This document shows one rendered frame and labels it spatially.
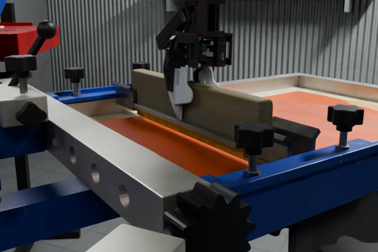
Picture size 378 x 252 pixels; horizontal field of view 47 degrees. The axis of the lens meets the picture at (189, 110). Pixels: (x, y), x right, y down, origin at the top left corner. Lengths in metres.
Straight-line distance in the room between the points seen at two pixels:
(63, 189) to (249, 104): 0.30
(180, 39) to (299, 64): 3.39
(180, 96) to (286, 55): 3.38
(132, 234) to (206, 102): 0.43
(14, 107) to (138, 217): 0.25
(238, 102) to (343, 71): 3.41
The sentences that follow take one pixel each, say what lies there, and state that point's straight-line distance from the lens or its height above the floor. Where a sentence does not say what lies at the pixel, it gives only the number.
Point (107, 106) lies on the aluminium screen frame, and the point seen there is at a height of 0.97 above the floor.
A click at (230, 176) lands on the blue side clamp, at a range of 0.49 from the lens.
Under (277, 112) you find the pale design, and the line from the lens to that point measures 0.99.
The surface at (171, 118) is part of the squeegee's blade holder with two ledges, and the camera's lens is 0.77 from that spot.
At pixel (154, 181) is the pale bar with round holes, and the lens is 0.38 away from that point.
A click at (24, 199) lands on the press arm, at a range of 0.67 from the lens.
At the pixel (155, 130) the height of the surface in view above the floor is 0.96.
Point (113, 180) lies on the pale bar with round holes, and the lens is 0.43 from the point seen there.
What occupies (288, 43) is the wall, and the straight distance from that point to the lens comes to 4.06.
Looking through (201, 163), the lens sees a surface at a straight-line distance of 0.66.
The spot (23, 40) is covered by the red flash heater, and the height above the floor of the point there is 1.08.
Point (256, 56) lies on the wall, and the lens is 4.15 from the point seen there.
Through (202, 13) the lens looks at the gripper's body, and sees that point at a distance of 0.69.
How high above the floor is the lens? 1.19
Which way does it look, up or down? 13 degrees down
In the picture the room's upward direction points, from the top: straight up
